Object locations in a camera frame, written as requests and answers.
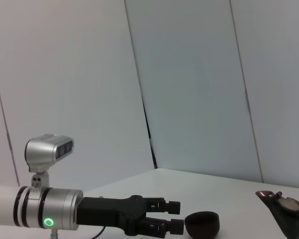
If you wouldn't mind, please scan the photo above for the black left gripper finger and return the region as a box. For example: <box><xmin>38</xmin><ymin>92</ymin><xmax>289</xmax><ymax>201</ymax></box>
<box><xmin>143</xmin><ymin>197</ymin><xmax>181</xmax><ymax>216</ymax></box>
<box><xmin>139</xmin><ymin>216</ymin><xmax>185</xmax><ymax>238</ymax></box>

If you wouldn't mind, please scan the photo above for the dark small teacup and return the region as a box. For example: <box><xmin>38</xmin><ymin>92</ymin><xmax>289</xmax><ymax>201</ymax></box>
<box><xmin>184</xmin><ymin>211</ymin><xmax>221</xmax><ymax>239</ymax></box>

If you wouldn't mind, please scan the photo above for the black round teapot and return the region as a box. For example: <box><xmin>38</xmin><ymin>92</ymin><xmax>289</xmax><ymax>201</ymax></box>
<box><xmin>255</xmin><ymin>190</ymin><xmax>299</xmax><ymax>239</ymax></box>

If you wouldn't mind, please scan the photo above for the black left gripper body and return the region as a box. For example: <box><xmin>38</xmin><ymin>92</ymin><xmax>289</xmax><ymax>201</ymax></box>
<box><xmin>76</xmin><ymin>195</ymin><xmax>150</xmax><ymax>236</ymax></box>

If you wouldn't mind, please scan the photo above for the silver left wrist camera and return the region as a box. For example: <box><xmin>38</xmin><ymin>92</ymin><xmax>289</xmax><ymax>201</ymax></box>
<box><xmin>24</xmin><ymin>133</ymin><xmax>75</xmax><ymax>189</ymax></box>

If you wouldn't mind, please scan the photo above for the left gripper cable with plug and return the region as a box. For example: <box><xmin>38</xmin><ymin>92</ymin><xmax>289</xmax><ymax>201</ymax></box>
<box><xmin>49</xmin><ymin>226</ymin><xmax>106</xmax><ymax>239</ymax></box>

